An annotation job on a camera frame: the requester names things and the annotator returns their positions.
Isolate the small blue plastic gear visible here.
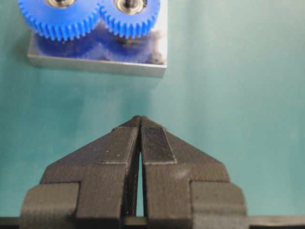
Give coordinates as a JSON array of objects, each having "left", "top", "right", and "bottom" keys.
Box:
[{"left": 101, "top": 0, "right": 161, "bottom": 39}]

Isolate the large blue plastic gear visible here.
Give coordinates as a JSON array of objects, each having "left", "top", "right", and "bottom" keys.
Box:
[{"left": 18, "top": 0, "right": 101, "bottom": 41}]

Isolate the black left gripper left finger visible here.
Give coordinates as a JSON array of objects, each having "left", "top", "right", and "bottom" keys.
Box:
[{"left": 20, "top": 116, "right": 140, "bottom": 229}]

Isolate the lower steel shaft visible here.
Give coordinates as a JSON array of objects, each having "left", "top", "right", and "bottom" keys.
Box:
[{"left": 125, "top": 0, "right": 138, "bottom": 9}]

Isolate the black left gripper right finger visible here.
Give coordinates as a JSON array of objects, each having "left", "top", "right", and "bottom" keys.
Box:
[{"left": 141, "top": 117, "right": 248, "bottom": 229}]

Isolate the metal base plate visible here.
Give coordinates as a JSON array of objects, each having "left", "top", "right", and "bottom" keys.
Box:
[{"left": 27, "top": 0, "right": 168, "bottom": 77}]

